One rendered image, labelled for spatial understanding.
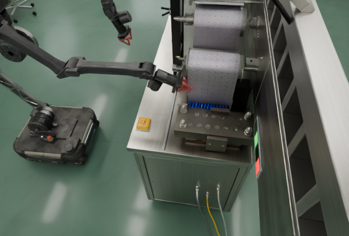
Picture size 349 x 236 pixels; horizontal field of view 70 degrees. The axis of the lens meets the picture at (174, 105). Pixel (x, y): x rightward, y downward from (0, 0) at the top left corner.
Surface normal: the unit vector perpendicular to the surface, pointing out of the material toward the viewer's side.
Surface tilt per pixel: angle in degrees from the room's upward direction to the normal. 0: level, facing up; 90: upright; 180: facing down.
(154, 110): 0
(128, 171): 0
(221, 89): 90
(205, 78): 90
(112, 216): 0
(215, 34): 92
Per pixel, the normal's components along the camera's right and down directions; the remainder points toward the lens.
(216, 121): -0.03, -0.64
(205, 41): -0.16, 0.78
